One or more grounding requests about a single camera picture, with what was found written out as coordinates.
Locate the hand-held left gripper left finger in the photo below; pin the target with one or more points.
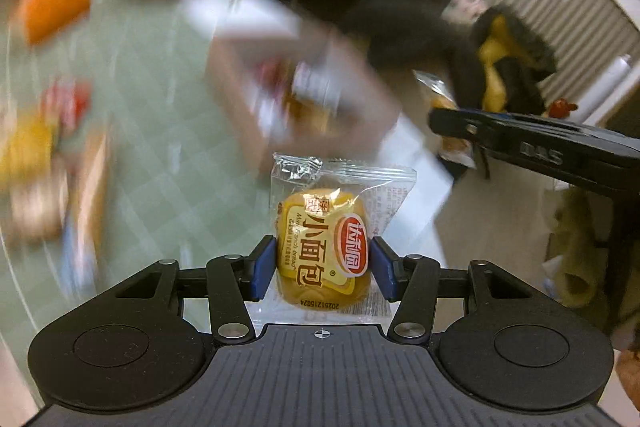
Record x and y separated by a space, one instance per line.
265 267

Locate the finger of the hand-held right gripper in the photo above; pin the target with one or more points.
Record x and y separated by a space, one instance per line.
460 122

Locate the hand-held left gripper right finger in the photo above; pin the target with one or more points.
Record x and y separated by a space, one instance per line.
382 267

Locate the small bread packet yellow label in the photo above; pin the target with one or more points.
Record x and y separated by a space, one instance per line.
320 232
307 114
440 94

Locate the pink cardboard box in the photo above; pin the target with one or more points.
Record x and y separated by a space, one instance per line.
370 117

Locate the yellow snack packet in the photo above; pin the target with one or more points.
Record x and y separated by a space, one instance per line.
25 152

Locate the small red toy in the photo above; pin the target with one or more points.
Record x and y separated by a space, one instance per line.
562 108

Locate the white cylinder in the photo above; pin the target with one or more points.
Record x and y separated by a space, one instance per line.
617 82

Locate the yellow black cloth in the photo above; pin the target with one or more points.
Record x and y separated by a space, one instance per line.
500 37

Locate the beige cloth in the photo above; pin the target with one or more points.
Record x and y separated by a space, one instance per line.
575 247

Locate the black jacket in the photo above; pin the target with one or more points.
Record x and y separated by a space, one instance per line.
400 37

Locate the green checked tablecloth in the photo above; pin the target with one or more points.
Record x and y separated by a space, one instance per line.
150 107

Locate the red snack packet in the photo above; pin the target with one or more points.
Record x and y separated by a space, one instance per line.
67 104

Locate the orange tissue box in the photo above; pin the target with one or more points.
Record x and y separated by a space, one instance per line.
55 2

